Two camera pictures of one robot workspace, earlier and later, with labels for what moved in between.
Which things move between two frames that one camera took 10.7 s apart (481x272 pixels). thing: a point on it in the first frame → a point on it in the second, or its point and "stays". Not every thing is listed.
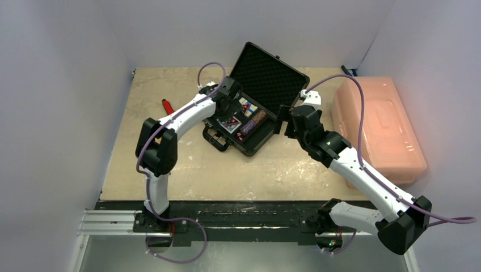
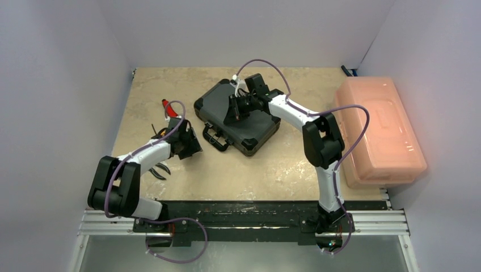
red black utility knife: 167,106 stays
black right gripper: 284,119 → 233,110
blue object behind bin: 346,71 stays
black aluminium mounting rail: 209,223 stays
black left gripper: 234,107 → 193,147
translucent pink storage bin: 391,147 stays
